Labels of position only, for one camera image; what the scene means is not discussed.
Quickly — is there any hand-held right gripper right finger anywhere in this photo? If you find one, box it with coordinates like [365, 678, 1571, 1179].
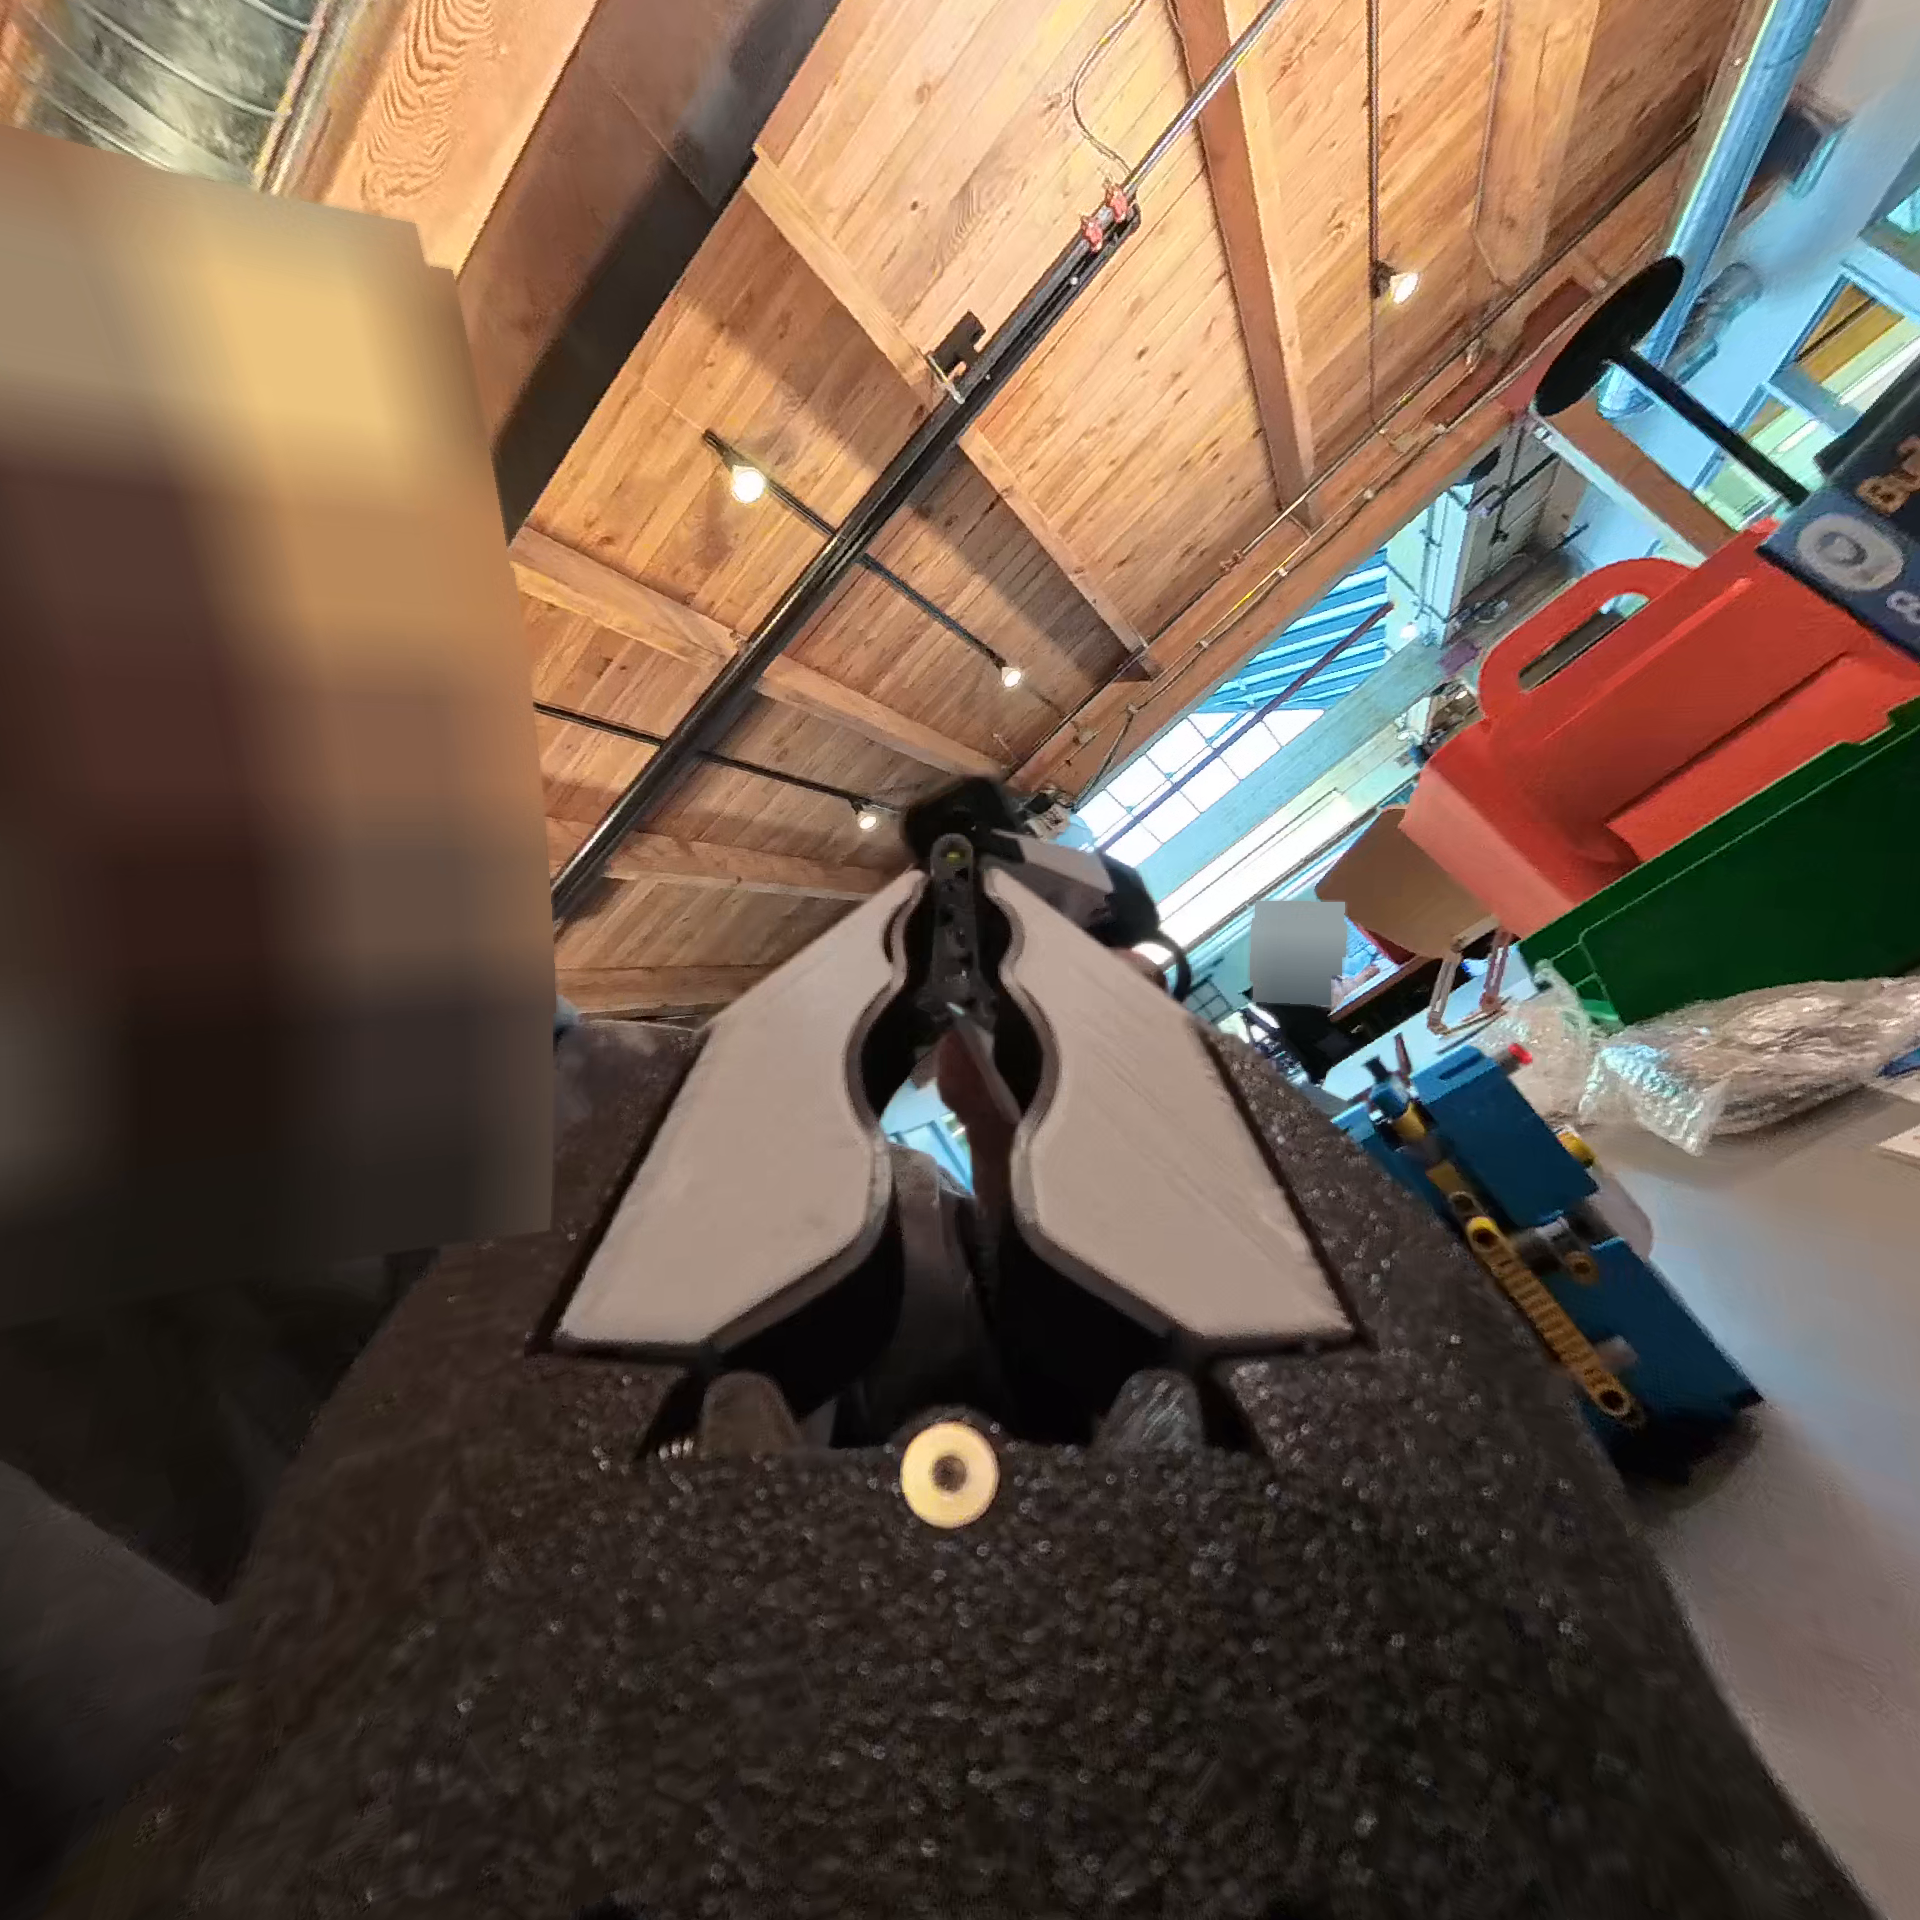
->
[984, 871, 1362, 1360]

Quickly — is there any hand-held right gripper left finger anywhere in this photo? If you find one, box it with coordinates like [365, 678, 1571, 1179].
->
[548, 871, 930, 1365]

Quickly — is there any grey perforated building beam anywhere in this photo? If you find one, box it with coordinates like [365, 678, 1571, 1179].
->
[901, 777, 1017, 1054]

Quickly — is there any blue building block toy robot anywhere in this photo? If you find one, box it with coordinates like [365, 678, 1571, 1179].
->
[1335, 1042, 1766, 1480]

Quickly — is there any clear plastic wrap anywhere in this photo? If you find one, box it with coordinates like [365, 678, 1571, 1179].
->
[1498, 977, 1616, 1121]

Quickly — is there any bubble wrap bag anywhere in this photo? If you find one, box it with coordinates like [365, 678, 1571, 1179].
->
[1591, 977, 1920, 1159]

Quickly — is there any green plastic bin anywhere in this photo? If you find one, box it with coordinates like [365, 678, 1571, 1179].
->
[1514, 717, 1920, 1036]

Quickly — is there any orange carrier box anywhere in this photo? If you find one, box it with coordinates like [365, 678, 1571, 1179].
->
[1403, 517, 1920, 941]

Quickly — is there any dark blue robot kit box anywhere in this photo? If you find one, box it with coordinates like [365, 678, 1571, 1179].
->
[1756, 436, 1920, 661]

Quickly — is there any black round stand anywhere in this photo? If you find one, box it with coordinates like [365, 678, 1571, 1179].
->
[1528, 256, 1819, 514]

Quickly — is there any black ceiling rail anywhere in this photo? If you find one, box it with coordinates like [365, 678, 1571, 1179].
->
[544, 194, 1145, 927]

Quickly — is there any silver ventilation duct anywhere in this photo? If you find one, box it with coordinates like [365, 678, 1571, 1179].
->
[27, 0, 325, 184]

